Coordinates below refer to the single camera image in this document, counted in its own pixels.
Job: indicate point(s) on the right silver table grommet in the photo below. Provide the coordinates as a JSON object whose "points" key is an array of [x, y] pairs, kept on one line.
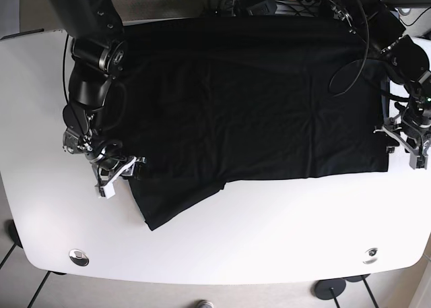
{"points": [[370, 256]]}

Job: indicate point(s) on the black round stand base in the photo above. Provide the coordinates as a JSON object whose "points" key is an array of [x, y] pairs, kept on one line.
{"points": [[329, 289]]}

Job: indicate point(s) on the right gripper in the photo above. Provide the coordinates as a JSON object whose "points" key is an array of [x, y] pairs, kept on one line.
{"points": [[106, 158]]}

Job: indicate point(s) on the left silver table grommet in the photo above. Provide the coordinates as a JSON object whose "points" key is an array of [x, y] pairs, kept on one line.
{"points": [[79, 258]]}

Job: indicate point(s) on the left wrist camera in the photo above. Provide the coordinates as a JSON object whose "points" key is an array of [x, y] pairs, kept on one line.
{"points": [[418, 160]]}

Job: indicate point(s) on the left grey shoe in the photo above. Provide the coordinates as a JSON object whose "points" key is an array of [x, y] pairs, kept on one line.
{"points": [[204, 304]]}

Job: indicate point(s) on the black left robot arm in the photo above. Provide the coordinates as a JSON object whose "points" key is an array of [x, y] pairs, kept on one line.
{"points": [[384, 35]]}

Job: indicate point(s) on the silver table grommet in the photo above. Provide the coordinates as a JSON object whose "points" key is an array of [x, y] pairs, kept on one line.
{"points": [[370, 256], [79, 258]]}

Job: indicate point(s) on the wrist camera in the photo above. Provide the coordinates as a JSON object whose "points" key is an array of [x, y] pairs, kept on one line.
{"points": [[418, 160], [105, 191]]}

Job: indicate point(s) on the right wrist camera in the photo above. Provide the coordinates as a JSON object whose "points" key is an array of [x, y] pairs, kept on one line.
{"points": [[105, 191]]}

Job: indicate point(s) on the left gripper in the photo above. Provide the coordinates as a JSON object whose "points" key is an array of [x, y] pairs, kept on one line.
{"points": [[406, 120]]}

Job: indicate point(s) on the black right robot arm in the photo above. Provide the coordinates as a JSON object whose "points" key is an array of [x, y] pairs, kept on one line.
{"points": [[95, 38]]}

